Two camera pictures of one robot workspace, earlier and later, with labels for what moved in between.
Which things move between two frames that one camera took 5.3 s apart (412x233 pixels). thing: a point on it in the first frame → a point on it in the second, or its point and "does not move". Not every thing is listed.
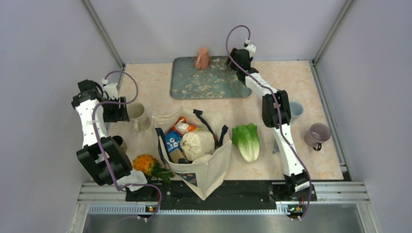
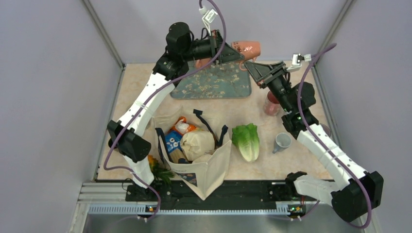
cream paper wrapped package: [196, 144] does not move
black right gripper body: [232, 65] → [279, 86]
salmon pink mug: [203, 60] does not move
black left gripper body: [112, 112] → [204, 48]
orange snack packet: [182, 126] does not move
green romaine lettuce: [246, 138] does not move
